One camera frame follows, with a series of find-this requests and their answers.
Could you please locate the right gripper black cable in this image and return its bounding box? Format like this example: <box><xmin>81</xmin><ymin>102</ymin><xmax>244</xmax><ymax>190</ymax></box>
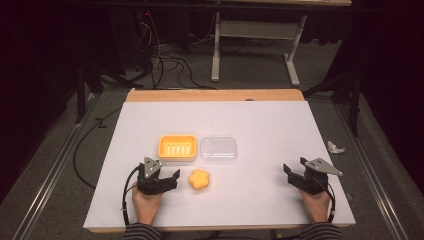
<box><xmin>318</xmin><ymin>178</ymin><xmax>337</xmax><ymax>224</ymax></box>

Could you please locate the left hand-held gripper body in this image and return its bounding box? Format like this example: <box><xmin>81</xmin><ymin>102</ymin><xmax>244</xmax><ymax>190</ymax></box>
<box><xmin>136</xmin><ymin>156</ymin><xmax>178</xmax><ymax>196</ymax></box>

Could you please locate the tangle of black cables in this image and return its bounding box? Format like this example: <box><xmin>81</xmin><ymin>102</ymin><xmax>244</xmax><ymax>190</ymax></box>
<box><xmin>134</xmin><ymin>11</ymin><xmax>216</xmax><ymax>91</ymax></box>

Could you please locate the metal floor rail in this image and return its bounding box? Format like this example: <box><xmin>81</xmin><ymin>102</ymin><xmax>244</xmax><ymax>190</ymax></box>
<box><xmin>334</xmin><ymin>102</ymin><xmax>412</xmax><ymax>240</ymax></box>
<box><xmin>12</xmin><ymin>93</ymin><xmax>102</xmax><ymax>240</ymax></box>

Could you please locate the person's right hand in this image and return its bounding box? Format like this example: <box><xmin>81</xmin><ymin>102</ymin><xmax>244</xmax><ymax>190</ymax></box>
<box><xmin>297</xmin><ymin>187</ymin><xmax>332</xmax><ymax>224</ymax></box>

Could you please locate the black cable on floor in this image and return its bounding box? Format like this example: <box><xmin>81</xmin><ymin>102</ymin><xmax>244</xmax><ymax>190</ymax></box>
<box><xmin>72</xmin><ymin>106</ymin><xmax>123</xmax><ymax>190</ymax></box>

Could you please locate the white table cover sheet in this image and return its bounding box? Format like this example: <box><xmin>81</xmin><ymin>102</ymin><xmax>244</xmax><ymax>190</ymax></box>
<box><xmin>82</xmin><ymin>100</ymin><xmax>357</xmax><ymax>232</ymax></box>

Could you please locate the white metal desk frame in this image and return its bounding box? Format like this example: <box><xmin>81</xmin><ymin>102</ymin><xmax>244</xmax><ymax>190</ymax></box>
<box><xmin>210</xmin><ymin>12</ymin><xmax>308</xmax><ymax>88</ymax></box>

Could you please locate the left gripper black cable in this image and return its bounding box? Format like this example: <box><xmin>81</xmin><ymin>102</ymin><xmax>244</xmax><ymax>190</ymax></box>
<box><xmin>121</xmin><ymin>163</ymin><xmax>142</xmax><ymax>228</ymax></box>

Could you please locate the orange soap dish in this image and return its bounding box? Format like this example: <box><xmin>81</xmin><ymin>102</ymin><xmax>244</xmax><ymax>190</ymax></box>
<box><xmin>157</xmin><ymin>134</ymin><xmax>199</xmax><ymax>163</ymax></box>

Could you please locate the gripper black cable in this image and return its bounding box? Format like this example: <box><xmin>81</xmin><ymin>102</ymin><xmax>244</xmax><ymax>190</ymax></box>
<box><xmin>318</xmin><ymin>178</ymin><xmax>337</xmax><ymax>224</ymax></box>
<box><xmin>121</xmin><ymin>163</ymin><xmax>142</xmax><ymax>228</ymax></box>

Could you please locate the person's left hand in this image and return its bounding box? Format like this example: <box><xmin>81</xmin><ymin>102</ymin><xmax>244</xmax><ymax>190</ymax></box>
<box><xmin>131</xmin><ymin>181</ymin><xmax>165</xmax><ymax>226</ymax></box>

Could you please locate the crumpled white paper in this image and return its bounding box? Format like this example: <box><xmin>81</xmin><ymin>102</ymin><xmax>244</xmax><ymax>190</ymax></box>
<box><xmin>326</xmin><ymin>140</ymin><xmax>347</xmax><ymax>155</ymax></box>

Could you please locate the clear plastic lid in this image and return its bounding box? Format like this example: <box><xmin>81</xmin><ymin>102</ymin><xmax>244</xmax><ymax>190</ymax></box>
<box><xmin>199</xmin><ymin>135</ymin><xmax>239</xmax><ymax>165</ymax></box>

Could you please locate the orange flower-shaped soap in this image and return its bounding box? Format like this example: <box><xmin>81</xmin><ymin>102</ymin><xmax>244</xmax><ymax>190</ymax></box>
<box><xmin>187</xmin><ymin>168</ymin><xmax>211</xmax><ymax>192</ymax></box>

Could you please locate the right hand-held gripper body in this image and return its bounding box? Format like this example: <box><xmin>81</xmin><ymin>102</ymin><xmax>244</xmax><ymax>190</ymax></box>
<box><xmin>290</xmin><ymin>156</ymin><xmax>344</xmax><ymax>196</ymax></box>

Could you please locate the black stand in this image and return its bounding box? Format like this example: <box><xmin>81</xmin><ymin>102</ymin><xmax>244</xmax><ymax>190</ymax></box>
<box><xmin>73</xmin><ymin>61</ymin><xmax>105</xmax><ymax>125</ymax></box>
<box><xmin>302</xmin><ymin>71</ymin><xmax>364</xmax><ymax>138</ymax></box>

